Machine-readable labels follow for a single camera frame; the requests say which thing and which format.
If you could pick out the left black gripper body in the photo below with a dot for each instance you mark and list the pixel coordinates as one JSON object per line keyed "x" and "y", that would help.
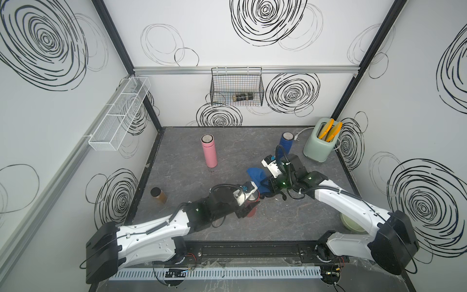
{"x": 242, "y": 208}

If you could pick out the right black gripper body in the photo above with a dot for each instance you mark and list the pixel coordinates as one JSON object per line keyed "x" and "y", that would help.
{"x": 273, "y": 183}

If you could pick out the blue cloth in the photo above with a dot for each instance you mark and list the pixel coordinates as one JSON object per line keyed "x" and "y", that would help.
{"x": 257, "y": 175}

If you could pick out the pink thermos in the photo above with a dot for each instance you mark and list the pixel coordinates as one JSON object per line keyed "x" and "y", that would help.
{"x": 209, "y": 150}

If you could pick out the red thermos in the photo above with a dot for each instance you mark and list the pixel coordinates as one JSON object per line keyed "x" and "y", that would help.
{"x": 251, "y": 204}

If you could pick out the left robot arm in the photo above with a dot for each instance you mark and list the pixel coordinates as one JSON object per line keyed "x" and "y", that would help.
{"x": 114, "y": 247}

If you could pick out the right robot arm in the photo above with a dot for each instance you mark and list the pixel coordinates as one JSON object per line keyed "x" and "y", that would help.
{"x": 389, "y": 239}

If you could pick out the blue thermos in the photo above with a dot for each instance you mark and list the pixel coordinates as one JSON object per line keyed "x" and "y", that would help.
{"x": 286, "y": 141}

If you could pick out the mint green toaster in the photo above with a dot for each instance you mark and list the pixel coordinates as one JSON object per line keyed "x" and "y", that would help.
{"x": 323, "y": 139}

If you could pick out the light green plate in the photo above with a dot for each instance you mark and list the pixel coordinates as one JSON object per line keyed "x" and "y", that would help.
{"x": 352, "y": 225}

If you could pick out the small brown jar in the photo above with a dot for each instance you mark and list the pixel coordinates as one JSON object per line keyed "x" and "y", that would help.
{"x": 158, "y": 195}

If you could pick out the white mesh shelf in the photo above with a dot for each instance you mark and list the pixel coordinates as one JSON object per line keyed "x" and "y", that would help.
{"x": 110, "y": 133}

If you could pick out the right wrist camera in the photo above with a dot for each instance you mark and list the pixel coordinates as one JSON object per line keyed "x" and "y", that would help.
{"x": 271, "y": 164}

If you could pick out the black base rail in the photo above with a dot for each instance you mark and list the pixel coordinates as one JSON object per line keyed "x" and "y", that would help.
{"x": 308, "y": 251}

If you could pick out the white slotted cable duct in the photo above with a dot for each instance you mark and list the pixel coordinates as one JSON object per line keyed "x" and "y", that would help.
{"x": 227, "y": 273}

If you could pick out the object in wire basket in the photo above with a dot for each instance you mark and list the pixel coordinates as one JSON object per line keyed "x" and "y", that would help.
{"x": 243, "y": 96}

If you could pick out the black wire basket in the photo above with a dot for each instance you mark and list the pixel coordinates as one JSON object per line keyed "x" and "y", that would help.
{"x": 226, "y": 81}

